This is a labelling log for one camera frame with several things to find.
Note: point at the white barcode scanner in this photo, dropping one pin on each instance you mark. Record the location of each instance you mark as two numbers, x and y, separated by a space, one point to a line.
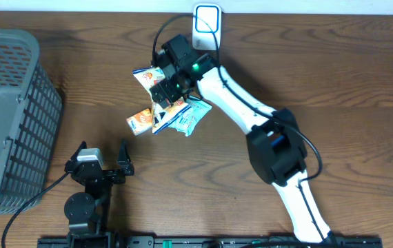
206 27

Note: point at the grey plastic mesh basket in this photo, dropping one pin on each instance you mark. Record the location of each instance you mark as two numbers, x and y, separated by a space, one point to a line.
30 116

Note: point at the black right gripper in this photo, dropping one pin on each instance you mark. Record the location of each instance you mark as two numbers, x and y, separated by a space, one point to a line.
169 94

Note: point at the orange small carton box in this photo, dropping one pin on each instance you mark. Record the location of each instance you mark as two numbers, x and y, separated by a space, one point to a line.
140 122

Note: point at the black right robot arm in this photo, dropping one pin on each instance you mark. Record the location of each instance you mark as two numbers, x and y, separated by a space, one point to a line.
276 147

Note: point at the yellow snack chip bag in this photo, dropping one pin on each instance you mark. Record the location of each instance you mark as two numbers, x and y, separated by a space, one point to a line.
162 117

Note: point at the mint green wipes packet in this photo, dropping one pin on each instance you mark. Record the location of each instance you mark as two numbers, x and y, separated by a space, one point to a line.
187 122

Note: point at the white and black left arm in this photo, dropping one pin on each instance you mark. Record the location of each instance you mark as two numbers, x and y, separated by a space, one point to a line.
87 211

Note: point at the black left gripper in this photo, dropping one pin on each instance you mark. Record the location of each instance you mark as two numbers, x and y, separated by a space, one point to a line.
124 162

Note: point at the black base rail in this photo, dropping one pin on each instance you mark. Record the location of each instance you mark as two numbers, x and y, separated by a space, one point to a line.
152 242

